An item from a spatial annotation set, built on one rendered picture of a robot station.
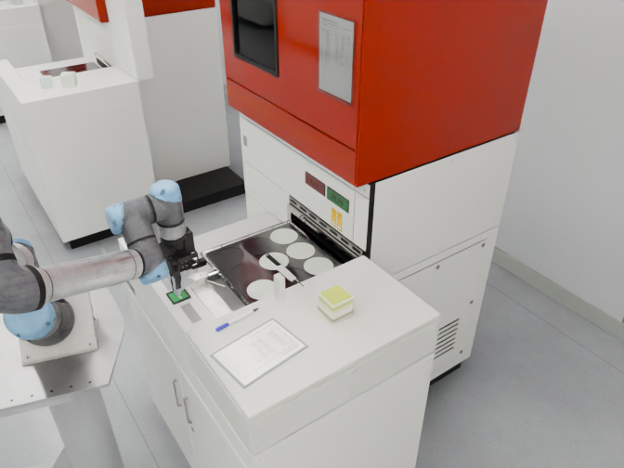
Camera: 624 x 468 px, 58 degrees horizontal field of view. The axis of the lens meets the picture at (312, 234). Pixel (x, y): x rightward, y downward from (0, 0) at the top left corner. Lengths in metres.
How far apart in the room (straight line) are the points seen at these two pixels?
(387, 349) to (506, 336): 1.59
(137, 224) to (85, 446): 0.92
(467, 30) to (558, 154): 1.44
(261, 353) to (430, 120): 0.85
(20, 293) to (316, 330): 0.74
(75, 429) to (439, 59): 1.60
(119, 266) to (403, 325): 0.76
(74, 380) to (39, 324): 0.22
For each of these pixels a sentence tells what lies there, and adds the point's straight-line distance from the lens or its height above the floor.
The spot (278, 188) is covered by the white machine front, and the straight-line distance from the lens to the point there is 2.19.
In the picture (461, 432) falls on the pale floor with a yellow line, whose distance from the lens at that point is 2.61.
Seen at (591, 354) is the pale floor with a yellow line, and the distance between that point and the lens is 3.14.
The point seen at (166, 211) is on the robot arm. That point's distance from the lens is 1.50.
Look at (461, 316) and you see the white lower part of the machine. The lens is 2.51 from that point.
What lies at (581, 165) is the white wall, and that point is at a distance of 3.03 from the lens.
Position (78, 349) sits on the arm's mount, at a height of 0.83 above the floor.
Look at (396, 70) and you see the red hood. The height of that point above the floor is 1.55.
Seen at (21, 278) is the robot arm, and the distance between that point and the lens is 1.24.
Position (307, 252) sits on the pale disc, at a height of 0.90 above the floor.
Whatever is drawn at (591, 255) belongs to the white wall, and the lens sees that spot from 3.17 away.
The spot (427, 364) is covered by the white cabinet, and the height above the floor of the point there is 0.78.
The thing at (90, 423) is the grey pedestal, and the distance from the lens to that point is 2.06.
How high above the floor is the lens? 2.03
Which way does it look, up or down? 34 degrees down
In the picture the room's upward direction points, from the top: straight up
